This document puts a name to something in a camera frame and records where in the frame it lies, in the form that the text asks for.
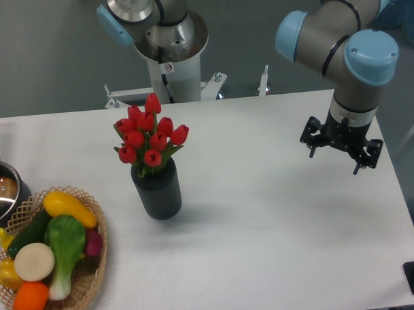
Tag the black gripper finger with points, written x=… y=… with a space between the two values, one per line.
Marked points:
x=366 y=155
x=314 y=135

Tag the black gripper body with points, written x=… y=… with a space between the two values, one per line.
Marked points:
x=342 y=136

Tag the red tulip bouquet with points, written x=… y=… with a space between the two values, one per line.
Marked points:
x=148 y=142

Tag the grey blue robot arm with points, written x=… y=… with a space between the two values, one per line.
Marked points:
x=335 y=42

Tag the dark grey ribbed vase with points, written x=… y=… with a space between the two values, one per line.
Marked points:
x=160 y=194

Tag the blue plastic bag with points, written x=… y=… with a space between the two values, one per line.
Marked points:
x=398 y=14

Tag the purple red onion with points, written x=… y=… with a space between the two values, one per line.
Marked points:
x=93 y=244

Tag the yellow squash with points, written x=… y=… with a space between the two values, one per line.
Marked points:
x=58 y=203

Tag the green bok choy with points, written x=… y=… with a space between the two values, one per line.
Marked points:
x=65 y=236

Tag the woven wicker basket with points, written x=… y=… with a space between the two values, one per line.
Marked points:
x=88 y=274

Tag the dark green cucumber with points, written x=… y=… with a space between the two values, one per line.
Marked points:
x=33 y=232

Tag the cream round radish slice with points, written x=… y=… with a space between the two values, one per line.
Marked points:
x=34 y=262

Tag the yellow banana tip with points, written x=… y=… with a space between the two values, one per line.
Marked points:
x=5 y=239

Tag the orange fruit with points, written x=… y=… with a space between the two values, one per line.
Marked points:
x=31 y=296

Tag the yellow bell pepper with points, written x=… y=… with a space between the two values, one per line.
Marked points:
x=8 y=275

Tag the blue handled saucepan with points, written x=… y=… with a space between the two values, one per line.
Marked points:
x=13 y=191

